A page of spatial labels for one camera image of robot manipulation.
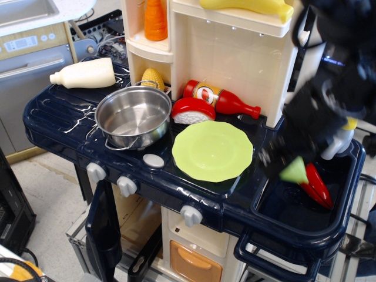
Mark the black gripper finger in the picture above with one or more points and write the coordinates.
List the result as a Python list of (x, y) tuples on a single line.
[(276, 156)]

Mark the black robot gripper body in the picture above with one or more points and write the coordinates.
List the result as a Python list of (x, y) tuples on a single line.
[(318, 110)]

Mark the green toy pear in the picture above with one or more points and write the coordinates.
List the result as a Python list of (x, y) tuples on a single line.
[(295, 172)]

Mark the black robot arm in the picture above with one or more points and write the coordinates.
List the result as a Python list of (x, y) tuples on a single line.
[(350, 27)]

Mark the light green plastic plate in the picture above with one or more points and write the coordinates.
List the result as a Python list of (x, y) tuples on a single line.
[(212, 151)]

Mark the grey yellow toy faucet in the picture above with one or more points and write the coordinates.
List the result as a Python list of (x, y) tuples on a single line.
[(341, 139)]

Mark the red toy chili pepper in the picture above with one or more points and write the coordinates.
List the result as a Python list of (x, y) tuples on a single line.
[(316, 188)]

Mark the navy toy kitchen counter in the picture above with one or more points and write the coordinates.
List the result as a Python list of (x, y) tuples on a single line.
[(281, 231)]

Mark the red toy ketchup bottle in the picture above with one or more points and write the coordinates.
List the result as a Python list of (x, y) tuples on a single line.
[(223, 101)]

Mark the cream toy kitchen shelf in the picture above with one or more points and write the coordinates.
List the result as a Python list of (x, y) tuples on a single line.
[(249, 54)]

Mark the red white toy sushi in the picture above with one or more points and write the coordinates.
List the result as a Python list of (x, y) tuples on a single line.
[(189, 111)]

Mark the grey stove knob right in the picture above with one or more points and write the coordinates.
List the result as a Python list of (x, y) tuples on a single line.
[(191, 215)]

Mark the grey stove knob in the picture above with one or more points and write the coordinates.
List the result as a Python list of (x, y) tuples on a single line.
[(127, 186), (95, 172), (191, 215)]

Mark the yellow toy banana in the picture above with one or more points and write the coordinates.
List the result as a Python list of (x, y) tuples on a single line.
[(267, 7)]

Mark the grey oval button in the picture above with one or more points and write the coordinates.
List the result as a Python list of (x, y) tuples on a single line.
[(153, 160)]

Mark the orange toy drawer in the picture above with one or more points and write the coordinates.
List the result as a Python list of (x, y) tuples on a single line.
[(193, 266)]

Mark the yellow toy corn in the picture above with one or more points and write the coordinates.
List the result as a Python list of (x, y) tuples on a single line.
[(151, 77)]

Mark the grey stove knob middle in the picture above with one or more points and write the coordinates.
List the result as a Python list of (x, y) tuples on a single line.
[(127, 186)]

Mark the stainless steel pot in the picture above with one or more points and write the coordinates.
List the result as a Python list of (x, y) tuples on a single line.
[(134, 117)]

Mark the orange toy carrot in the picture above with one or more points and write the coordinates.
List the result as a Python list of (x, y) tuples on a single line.
[(155, 21)]

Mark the grey stove knob left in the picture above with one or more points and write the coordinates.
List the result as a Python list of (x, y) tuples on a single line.
[(95, 172)]

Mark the navy open oven door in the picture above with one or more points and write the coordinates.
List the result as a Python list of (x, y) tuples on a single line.
[(103, 233)]

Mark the white toy mayonnaise bottle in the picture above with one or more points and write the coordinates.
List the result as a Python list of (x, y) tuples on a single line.
[(98, 73)]

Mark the grey toy dishwasher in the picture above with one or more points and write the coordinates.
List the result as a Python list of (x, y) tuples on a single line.
[(28, 59)]

